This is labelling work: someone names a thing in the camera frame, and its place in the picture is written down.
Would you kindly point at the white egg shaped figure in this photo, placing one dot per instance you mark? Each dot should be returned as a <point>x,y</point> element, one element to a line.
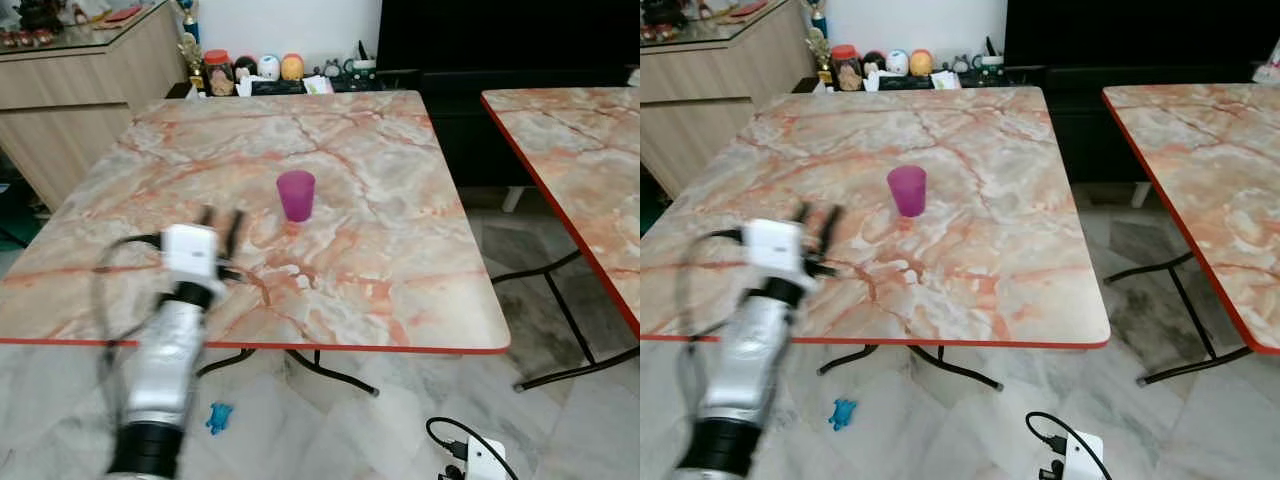
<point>897,62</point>
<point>269,67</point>

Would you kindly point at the marble pattern folding table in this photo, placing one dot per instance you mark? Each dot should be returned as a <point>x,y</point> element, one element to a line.
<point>1010,250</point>
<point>400,250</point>
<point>1210,160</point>
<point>580,140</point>

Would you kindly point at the black television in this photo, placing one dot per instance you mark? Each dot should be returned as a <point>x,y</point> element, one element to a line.
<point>500,35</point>
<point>1130,30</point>

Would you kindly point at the light wooden sideboard cabinet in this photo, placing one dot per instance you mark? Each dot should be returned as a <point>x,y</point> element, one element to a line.
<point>70,110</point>
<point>710,100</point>

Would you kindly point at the small blue toy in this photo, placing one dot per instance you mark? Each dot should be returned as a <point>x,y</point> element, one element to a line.
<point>218,417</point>
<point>843,413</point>

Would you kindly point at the white green paper card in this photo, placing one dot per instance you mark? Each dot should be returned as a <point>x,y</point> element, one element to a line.
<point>317,85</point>
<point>945,80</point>

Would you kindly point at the purple plastic cup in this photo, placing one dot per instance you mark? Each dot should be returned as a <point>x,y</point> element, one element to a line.
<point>908,190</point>
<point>296,195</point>

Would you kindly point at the dark egg shaped figure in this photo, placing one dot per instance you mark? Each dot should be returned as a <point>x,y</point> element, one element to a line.
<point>245,68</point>
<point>874,62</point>

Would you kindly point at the flat red item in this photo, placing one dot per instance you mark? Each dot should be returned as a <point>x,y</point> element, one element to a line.
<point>748,9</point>
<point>120,14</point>

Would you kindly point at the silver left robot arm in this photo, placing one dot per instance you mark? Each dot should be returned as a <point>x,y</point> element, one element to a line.
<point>745,350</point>
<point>165,360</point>

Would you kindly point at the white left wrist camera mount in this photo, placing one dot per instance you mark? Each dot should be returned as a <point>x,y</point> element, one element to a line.
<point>190,250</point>
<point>775,245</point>

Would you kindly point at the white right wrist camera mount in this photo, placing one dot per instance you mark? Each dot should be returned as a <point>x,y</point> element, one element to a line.
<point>486,460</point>
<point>1084,456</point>

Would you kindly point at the red lid snack jar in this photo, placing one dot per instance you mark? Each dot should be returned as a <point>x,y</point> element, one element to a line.
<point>218,74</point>
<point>846,69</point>

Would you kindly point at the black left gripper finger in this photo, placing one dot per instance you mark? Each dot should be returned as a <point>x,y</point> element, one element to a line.
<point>206,217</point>
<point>830,228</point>
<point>801,213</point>
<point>234,232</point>

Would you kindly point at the gold blue trophy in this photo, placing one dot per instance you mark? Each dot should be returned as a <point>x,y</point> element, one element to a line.
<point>819,38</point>
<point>189,45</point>

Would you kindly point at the white mug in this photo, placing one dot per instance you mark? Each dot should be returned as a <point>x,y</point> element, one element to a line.
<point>364,68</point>
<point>991,63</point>

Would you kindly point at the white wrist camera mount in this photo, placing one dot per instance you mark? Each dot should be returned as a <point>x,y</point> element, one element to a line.
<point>190,250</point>
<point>775,245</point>
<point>486,460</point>
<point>1084,456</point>

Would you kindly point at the orange egg shaped figure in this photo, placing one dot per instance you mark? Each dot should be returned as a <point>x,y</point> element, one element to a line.
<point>921,62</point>
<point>292,67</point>

